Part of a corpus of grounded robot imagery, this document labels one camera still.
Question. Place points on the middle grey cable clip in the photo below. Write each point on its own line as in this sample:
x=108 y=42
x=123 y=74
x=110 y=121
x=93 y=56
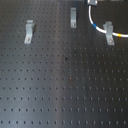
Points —
x=73 y=17

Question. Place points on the left grey cable clip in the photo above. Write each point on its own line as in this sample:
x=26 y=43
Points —
x=29 y=31

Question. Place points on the grey cable connector block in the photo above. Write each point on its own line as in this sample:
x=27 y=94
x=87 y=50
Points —
x=92 y=2

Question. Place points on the grey cable clip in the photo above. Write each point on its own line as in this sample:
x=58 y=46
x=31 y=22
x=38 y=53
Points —
x=29 y=31
x=73 y=17
x=108 y=27

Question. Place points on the right grey cable clip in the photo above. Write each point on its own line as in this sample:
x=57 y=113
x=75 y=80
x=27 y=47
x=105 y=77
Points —
x=108 y=27

